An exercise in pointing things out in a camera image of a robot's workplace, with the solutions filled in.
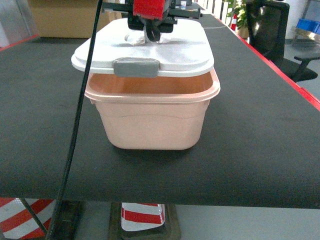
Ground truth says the black cable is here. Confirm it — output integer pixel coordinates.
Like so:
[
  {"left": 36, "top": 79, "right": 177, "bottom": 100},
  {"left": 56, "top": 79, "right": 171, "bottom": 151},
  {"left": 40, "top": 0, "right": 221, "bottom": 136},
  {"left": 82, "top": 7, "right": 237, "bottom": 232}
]
[{"left": 46, "top": 0, "right": 104, "bottom": 240}]

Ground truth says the pink plastic storage box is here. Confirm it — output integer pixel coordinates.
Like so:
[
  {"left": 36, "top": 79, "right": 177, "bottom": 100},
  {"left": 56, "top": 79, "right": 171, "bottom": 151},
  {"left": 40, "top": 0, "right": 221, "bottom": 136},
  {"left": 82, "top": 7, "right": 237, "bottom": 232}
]
[{"left": 85, "top": 70, "right": 221, "bottom": 150}]

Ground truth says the red white traffic cone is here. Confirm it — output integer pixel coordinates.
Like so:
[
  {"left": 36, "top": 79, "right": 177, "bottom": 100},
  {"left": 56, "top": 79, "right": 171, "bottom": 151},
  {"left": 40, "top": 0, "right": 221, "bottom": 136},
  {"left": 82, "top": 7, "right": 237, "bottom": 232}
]
[{"left": 107, "top": 202, "right": 182, "bottom": 240}]

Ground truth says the cardboard box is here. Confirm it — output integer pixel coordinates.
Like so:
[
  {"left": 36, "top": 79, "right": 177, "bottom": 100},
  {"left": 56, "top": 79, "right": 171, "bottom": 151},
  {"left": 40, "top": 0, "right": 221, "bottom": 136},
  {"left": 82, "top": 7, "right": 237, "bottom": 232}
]
[{"left": 26, "top": 0, "right": 123, "bottom": 39}]

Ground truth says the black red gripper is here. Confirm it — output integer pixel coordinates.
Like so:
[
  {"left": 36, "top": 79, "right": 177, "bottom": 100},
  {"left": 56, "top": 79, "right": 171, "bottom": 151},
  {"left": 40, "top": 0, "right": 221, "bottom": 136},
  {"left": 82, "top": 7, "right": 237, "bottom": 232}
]
[{"left": 127, "top": 0, "right": 176, "bottom": 33}]

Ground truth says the white box lid grey latch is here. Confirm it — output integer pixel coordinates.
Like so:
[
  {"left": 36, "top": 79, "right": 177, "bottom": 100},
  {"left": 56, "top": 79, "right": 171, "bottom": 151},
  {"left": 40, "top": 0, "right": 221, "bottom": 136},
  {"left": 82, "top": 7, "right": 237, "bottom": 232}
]
[{"left": 70, "top": 17, "right": 215, "bottom": 78}]

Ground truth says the red metal table frame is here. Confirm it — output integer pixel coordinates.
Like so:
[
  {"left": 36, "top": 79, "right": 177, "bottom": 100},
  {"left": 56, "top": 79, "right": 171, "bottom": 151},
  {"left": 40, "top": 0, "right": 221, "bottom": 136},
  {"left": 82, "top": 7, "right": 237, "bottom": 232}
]
[{"left": 0, "top": 14, "right": 320, "bottom": 110}]

